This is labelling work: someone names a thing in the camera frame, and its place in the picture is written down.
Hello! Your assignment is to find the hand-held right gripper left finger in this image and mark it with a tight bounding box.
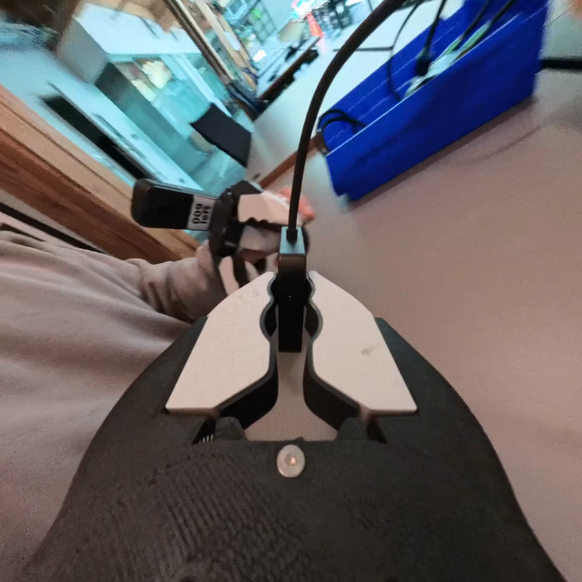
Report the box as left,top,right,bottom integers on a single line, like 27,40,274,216
165,271,279,429

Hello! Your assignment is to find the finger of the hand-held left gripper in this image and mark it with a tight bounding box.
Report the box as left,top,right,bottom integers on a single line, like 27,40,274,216
240,226,281,261
236,191,292,226

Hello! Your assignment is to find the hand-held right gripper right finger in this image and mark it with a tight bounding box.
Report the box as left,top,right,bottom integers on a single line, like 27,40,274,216
303,271,419,429

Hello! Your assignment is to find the thick black hub cable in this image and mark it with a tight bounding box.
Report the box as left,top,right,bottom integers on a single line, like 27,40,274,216
286,0,410,232

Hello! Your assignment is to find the person's left forearm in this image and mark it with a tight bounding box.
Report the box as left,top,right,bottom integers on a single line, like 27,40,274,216
123,243,237,326

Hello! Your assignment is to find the person's left hand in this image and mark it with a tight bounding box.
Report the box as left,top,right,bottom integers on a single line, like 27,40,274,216
275,186,316,224

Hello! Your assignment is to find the black chair back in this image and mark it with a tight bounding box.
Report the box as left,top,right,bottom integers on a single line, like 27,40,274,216
191,104,253,168

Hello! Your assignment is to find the wooden board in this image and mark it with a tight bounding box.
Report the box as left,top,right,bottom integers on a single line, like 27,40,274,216
0,86,201,264

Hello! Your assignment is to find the white glass cabinet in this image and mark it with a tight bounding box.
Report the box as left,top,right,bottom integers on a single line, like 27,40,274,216
41,18,248,192

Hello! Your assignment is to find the dark desk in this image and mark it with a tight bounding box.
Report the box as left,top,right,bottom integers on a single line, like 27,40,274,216
255,38,321,103

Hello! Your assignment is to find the person's grey sweatshirt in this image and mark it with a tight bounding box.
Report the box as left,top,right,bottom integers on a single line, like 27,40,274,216
0,227,210,582

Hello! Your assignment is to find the blue plastic bin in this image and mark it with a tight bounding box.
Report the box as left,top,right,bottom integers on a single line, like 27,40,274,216
318,0,551,203

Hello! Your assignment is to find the looped black cable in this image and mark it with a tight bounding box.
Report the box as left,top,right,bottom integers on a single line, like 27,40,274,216
317,108,367,154

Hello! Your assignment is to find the black cable with plug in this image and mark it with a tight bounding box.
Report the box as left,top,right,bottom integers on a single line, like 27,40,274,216
415,0,451,77

